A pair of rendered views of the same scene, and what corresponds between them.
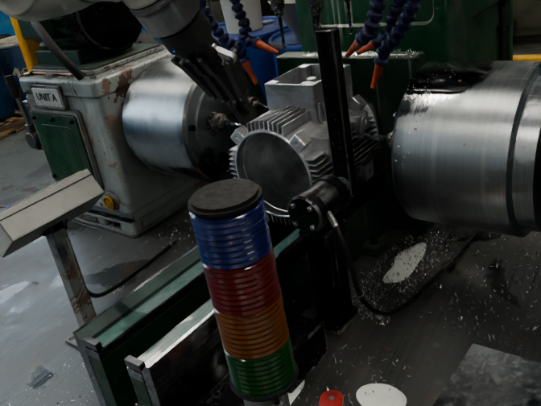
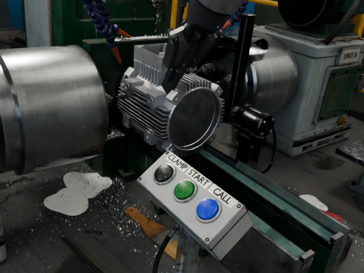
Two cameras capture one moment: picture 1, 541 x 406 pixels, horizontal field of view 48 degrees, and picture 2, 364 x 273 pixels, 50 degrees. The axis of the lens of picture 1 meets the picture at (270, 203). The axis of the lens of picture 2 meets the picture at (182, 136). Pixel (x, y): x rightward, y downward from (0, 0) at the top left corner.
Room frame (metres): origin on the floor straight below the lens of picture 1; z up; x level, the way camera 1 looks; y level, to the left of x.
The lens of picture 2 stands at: (0.85, 0.81, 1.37)
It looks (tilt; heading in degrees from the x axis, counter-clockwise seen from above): 26 degrees down; 278
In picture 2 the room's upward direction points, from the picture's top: 6 degrees clockwise
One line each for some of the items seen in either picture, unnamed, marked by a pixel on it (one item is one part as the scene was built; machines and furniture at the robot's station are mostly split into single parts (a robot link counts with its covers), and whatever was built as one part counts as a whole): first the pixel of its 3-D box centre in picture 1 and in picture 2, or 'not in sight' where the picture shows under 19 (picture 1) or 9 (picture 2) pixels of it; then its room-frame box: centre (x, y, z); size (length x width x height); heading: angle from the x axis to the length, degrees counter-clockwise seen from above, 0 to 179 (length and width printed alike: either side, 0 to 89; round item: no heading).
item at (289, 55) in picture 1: (364, 134); (129, 95); (1.16, -0.21, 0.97); 0.30 x 0.11 x 0.34; 48
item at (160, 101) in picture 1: (180, 118); (16, 112); (1.28, 0.16, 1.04); 0.37 x 0.25 x 0.25; 48
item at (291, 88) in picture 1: (310, 93); (163, 64); (1.04, -0.10, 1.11); 0.12 x 0.11 x 0.07; 138
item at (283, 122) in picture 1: (305, 152); (170, 105); (1.01, -0.08, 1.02); 0.20 x 0.19 x 0.19; 138
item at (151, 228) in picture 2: not in sight; (156, 231); (0.98, 0.15, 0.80); 0.21 x 0.05 x 0.01; 144
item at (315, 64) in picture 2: not in sight; (300, 83); (0.64, -0.55, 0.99); 0.35 x 0.31 x 0.37; 48
